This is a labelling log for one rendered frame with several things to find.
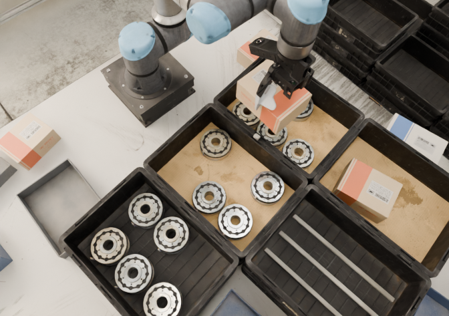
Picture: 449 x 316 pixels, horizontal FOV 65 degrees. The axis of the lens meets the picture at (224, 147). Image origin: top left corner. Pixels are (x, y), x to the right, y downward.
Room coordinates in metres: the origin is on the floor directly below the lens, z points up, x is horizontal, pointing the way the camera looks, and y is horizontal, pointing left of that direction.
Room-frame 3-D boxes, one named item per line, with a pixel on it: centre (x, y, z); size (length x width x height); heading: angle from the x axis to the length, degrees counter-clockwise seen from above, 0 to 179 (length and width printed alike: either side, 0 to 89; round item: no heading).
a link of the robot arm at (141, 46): (0.78, 0.29, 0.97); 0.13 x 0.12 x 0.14; 134
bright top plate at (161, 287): (0.02, 0.15, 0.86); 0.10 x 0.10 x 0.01
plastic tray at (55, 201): (0.30, 0.52, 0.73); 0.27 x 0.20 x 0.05; 44
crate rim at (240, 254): (0.37, 0.00, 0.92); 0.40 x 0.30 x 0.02; 50
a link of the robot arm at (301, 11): (0.53, -0.14, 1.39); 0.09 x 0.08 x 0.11; 44
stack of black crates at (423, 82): (1.12, -0.98, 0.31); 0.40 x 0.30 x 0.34; 44
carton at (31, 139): (0.53, 0.70, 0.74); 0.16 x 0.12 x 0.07; 147
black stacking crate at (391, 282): (0.11, -0.31, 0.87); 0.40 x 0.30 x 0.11; 50
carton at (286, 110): (0.54, -0.12, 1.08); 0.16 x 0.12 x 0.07; 44
